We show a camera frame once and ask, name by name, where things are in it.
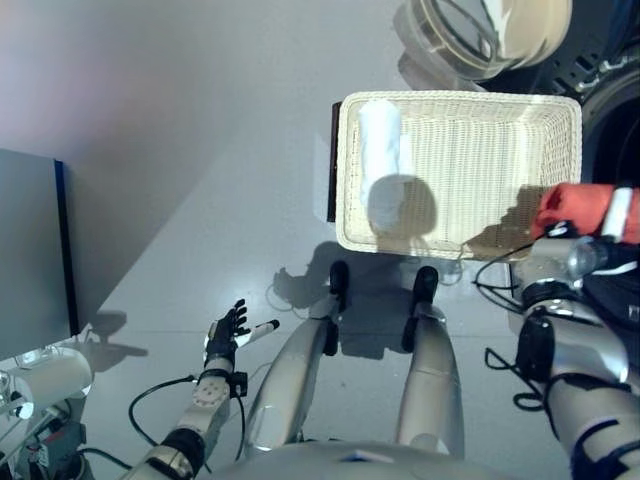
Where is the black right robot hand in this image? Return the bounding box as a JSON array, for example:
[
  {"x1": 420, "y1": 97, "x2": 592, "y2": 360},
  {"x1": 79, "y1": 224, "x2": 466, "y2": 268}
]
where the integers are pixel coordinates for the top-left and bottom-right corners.
[{"x1": 541, "y1": 187, "x2": 636, "y2": 282}]

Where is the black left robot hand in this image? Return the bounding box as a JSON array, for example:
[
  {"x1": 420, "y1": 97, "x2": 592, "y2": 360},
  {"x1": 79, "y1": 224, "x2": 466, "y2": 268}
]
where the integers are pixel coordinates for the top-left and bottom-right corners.
[{"x1": 202, "y1": 298, "x2": 281, "y2": 374}]

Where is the red cloth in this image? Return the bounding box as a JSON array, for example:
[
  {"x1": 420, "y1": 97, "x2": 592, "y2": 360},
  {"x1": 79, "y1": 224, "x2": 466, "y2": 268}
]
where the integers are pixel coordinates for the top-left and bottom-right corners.
[{"x1": 529, "y1": 182, "x2": 622, "y2": 242}]

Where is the white cloth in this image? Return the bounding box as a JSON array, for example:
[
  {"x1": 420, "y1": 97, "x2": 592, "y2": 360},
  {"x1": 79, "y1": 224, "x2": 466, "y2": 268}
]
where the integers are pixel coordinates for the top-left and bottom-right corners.
[{"x1": 356, "y1": 98, "x2": 409, "y2": 234}]

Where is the dark blue washing machine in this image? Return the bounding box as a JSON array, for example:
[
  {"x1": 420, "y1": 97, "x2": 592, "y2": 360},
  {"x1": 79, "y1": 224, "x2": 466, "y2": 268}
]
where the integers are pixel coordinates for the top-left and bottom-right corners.
[{"x1": 542, "y1": 0, "x2": 640, "y2": 346}]

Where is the round washing machine door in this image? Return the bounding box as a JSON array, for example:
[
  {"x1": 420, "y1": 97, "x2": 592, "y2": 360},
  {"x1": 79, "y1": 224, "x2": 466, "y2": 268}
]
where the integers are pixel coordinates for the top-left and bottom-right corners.
[{"x1": 392, "y1": 0, "x2": 574, "y2": 84}]

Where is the silver left robot leg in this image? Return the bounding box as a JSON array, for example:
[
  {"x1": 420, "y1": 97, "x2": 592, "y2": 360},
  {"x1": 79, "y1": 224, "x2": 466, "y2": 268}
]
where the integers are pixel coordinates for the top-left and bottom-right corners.
[{"x1": 243, "y1": 260, "x2": 352, "y2": 452}]

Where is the silver robot leg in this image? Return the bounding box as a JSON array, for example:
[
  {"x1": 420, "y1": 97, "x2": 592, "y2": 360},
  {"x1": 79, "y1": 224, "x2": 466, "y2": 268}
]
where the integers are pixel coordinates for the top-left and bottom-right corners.
[
  {"x1": 394, "y1": 265, "x2": 467, "y2": 457},
  {"x1": 243, "y1": 260, "x2": 352, "y2": 452}
]

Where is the cream wicker laundry basket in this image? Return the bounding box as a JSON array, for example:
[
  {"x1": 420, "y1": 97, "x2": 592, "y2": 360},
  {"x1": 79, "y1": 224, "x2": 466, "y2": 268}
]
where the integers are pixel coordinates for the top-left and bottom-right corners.
[{"x1": 335, "y1": 90, "x2": 584, "y2": 262}]

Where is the grey robot torso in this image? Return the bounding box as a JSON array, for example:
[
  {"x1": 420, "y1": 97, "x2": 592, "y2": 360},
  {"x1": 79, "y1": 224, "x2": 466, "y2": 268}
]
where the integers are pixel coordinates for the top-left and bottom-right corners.
[{"x1": 197, "y1": 438, "x2": 572, "y2": 480}]

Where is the silver right robot leg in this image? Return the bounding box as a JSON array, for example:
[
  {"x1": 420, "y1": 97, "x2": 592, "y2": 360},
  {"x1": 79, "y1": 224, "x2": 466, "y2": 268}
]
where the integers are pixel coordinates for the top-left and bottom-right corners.
[{"x1": 394, "y1": 265, "x2": 467, "y2": 457}]

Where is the dark glossy stool box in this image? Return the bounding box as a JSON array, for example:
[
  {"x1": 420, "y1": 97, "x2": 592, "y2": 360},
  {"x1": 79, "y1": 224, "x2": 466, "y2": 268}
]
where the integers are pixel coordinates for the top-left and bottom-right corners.
[{"x1": 326, "y1": 99, "x2": 345, "y2": 224}]

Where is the grey cabinet with dark edge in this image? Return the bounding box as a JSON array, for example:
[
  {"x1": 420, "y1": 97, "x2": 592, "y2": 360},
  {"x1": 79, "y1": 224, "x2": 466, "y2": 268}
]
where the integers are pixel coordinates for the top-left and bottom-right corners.
[{"x1": 0, "y1": 147, "x2": 82, "y2": 362}]

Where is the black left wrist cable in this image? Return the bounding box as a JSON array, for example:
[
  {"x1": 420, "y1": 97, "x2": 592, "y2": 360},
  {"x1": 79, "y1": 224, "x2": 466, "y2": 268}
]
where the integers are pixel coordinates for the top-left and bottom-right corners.
[{"x1": 128, "y1": 372, "x2": 249, "y2": 474}]

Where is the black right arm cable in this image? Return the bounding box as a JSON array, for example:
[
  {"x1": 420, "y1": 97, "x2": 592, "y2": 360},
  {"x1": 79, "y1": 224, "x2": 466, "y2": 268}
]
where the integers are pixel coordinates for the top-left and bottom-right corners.
[{"x1": 471, "y1": 243, "x2": 552, "y2": 412}]

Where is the white equipment with wires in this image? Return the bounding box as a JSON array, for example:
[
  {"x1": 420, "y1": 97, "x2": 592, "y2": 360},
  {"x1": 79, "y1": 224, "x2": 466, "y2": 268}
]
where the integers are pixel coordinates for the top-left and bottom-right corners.
[{"x1": 0, "y1": 343, "x2": 95, "y2": 480}]

